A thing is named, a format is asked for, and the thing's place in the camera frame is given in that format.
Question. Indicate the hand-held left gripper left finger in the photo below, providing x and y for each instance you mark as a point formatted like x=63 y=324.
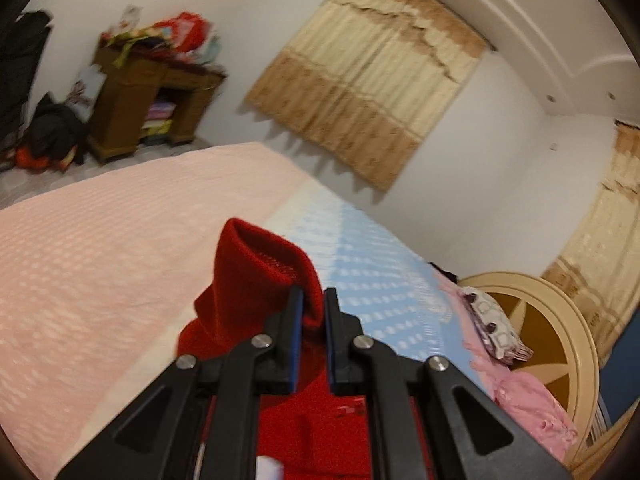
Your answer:
x=295 y=340

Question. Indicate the bed with pink blue sheet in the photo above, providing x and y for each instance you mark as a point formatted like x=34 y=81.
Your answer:
x=110 y=270

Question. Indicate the white purple patterned pillow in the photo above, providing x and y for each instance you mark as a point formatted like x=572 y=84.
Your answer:
x=492 y=325

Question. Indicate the black clothes heap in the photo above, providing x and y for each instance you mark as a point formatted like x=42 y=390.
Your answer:
x=55 y=130

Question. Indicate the pale green bag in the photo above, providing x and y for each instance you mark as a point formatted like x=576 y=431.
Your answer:
x=210 y=50

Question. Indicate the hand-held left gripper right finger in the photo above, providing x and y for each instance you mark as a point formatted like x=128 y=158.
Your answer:
x=330 y=340

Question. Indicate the red knitted sweater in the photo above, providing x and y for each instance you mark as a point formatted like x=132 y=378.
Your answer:
x=260 y=280

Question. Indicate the brown wooden desk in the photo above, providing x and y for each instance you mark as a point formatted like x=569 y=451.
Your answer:
x=125 y=95

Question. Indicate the beige brown round headboard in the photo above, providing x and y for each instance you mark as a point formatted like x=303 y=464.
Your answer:
x=550 y=320

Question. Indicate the pile of colourful clothes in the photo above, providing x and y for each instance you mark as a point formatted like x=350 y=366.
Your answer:
x=132 y=39

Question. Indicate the black bag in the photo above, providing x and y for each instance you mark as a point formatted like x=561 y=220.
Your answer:
x=22 y=70

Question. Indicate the beige patterned window curtain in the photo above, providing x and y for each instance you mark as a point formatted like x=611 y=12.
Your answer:
x=360 y=85
x=600 y=240

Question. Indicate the pink ruffled cloth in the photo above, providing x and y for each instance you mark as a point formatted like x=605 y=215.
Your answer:
x=525 y=400

